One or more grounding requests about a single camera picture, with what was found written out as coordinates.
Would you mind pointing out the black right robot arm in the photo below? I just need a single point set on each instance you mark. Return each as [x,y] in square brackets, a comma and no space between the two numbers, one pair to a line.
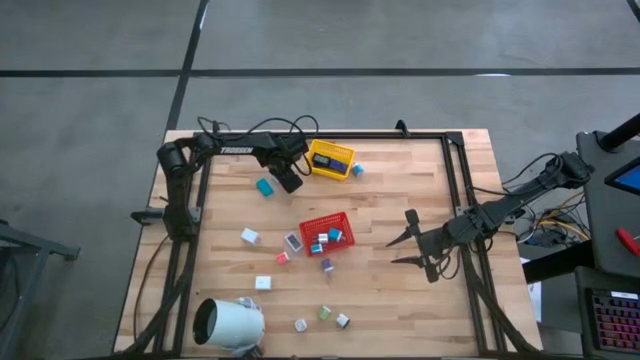
[500,212]

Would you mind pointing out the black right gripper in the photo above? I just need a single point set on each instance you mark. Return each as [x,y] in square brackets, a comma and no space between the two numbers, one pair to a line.
[435,242]

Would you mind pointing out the green white wall charger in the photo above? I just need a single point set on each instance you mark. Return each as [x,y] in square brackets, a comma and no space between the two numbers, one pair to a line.
[324,312]

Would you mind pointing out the yellow plastic basket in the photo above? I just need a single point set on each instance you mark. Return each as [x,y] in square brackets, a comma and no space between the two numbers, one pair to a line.
[320,146]

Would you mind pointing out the black frame clamp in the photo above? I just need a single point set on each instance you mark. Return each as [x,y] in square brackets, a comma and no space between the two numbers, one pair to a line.
[401,127]
[216,126]

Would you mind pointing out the teal rectangular block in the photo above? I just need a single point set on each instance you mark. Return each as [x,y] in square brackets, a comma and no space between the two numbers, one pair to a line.
[264,187]

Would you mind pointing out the backlit keyboard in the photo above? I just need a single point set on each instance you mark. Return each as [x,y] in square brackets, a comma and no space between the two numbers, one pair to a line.
[617,320]

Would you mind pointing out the pink white wall charger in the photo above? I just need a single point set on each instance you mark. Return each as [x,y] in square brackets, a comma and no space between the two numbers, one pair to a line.
[283,258]
[300,325]

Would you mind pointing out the white square box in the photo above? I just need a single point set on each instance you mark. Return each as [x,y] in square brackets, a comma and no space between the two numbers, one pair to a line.
[263,282]

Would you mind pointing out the dark grey side cart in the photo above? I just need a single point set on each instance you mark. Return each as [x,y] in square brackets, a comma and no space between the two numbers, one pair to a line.
[600,210]

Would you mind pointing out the purple white wall charger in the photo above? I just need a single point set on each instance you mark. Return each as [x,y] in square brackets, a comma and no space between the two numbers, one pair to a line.
[327,265]

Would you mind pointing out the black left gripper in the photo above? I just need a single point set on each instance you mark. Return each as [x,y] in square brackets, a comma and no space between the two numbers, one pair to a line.
[285,150]

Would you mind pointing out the black crossbar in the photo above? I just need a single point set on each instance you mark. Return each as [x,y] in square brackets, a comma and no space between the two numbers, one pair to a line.
[555,262]

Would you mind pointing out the navy blue rectangular box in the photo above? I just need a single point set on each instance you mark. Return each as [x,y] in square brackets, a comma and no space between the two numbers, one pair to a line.
[338,165]

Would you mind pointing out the white cylindrical device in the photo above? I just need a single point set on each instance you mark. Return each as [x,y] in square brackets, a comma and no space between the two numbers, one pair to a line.
[235,325]

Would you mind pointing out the black pole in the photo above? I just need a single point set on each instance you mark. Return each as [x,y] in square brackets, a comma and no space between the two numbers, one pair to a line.
[620,134]

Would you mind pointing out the red plastic basket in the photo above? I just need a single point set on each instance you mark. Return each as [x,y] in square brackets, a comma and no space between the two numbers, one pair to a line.
[307,232]

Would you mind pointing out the grey metal rack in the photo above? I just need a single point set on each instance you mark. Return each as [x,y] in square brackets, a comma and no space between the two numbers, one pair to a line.
[30,245]

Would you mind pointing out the teal white wall charger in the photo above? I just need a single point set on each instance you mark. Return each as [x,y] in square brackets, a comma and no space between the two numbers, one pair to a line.
[316,248]
[334,234]
[357,169]

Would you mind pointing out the black digital timer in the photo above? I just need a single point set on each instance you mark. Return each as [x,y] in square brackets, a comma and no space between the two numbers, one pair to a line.
[320,160]

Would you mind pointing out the dark grey cart shelf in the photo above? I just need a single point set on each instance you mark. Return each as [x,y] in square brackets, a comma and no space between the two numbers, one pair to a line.
[582,300]

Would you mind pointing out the white paper sheet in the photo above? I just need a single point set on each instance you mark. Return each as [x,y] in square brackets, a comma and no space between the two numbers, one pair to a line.
[535,300]

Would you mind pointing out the blue screen tablet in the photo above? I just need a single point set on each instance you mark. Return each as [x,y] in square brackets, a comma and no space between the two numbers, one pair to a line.
[627,177]

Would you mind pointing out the white digital timer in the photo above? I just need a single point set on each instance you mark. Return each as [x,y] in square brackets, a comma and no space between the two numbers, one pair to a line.
[293,242]

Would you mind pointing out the white black wall charger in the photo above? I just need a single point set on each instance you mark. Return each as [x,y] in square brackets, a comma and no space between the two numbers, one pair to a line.
[343,320]
[323,238]

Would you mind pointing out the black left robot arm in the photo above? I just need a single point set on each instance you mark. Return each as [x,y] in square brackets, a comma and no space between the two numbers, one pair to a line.
[180,200]

